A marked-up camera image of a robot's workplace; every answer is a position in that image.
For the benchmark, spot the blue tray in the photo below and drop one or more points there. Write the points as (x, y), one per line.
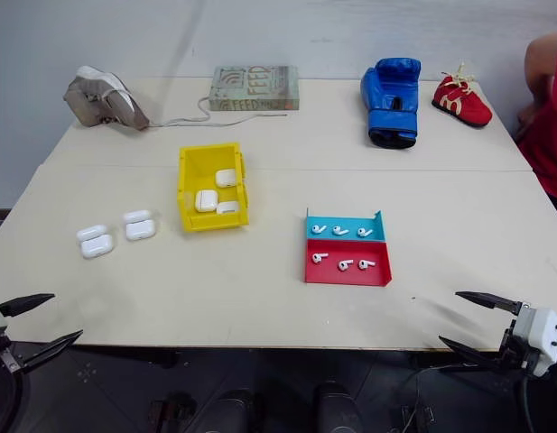
(346, 221)

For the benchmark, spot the person in red shirt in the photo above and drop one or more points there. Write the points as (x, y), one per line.
(551, 131)

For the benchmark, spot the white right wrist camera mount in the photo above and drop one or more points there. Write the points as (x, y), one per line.
(546, 331)

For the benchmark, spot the long white shoelace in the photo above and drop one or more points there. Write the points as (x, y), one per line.
(201, 118)

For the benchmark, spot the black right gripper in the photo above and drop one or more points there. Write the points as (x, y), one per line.
(513, 347)

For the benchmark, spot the grey canvas shoe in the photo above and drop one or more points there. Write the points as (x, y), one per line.
(104, 101)

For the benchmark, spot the red shoe with cream laces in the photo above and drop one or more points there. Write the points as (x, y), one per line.
(465, 106)

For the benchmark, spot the blue boxing glove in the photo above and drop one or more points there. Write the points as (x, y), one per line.
(391, 99)

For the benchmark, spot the white earbud case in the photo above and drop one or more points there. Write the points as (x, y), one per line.
(228, 208)
(139, 227)
(95, 243)
(206, 200)
(225, 178)

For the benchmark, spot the white earbud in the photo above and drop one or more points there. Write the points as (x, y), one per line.
(318, 229)
(338, 231)
(363, 233)
(317, 258)
(364, 264)
(343, 265)

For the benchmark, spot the red tray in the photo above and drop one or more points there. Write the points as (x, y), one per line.
(336, 277)

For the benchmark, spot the yellow plastic bin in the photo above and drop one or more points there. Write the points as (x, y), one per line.
(197, 164)

